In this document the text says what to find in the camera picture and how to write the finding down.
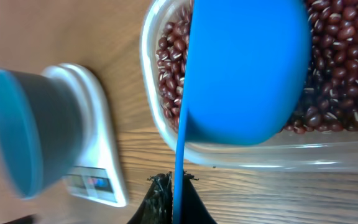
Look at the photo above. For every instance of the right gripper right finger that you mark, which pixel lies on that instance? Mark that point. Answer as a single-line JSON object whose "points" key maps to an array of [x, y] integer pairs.
{"points": [[193, 210]]}

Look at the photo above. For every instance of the white digital kitchen scale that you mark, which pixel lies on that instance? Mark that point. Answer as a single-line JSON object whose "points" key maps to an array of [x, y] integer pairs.
{"points": [[97, 174]]}

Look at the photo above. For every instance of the clear plastic food container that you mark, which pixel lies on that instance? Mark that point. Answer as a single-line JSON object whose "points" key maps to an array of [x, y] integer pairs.
{"points": [[286, 151]]}

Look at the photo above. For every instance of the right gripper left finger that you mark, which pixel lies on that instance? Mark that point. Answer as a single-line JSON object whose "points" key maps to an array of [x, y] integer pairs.
{"points": [[156, 207]]}

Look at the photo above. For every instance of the blue plastic measuring scoop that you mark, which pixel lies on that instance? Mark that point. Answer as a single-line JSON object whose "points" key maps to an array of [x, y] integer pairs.
{"points": [[245, 70]]}

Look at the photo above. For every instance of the blue metal bowl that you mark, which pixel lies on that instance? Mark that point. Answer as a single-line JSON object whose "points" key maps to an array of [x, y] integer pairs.
{"points": [[41, 130]]}

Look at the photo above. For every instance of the red beans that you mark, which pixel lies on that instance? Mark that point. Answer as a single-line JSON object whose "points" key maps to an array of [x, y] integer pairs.
{"points": [[330, 97]]}

